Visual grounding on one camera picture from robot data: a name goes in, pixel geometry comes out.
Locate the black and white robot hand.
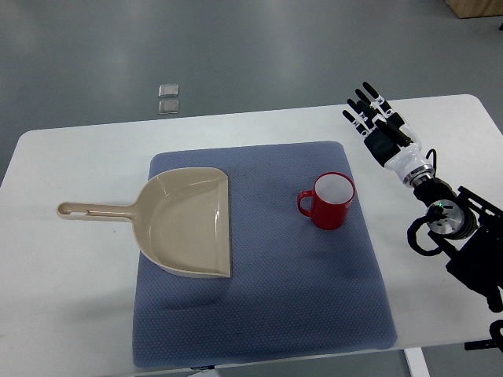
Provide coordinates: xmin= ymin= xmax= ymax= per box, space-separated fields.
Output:
xmin=343 ymin=82 xmax=435 ymax=187

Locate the red cup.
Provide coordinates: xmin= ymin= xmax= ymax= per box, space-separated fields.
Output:
xmin=296 ymin=172 xmax=356 ymax=231

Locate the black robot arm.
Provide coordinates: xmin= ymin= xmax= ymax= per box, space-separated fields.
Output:
xmin=407 ymin=148 xmax=502 ymax=313

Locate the beige plastic dustpan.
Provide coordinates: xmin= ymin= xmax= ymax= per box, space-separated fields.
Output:
xmin=57 ymin=167 xmax=232 ymax=278

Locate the wooden box corner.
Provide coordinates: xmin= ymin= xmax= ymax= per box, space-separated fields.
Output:
xmin=445 ymin=0 xmax=502 ymax=19

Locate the blue textured mat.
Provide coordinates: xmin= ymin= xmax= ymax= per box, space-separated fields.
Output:
xmin=133 ymin=141 xmax=397 ymax=368

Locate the white table leg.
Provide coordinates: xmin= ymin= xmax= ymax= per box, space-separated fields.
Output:
xmin=404 ymin=347 xmax=430 ymax=377

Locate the upper metal floor plate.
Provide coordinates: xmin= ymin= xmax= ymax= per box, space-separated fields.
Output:
xmin=158 ymin=83 xmax=179 ymax=98

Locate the metal floor plate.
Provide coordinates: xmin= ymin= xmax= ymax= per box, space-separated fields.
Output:
xmin=158 ymin=83 xmax=179 ymax=98
xmin=158 ymin=99 xmax=179 ymax=115

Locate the lower metal floor plate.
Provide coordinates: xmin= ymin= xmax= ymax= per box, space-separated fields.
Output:
xmin=158 ymin=99 xmax=179 ymax=115

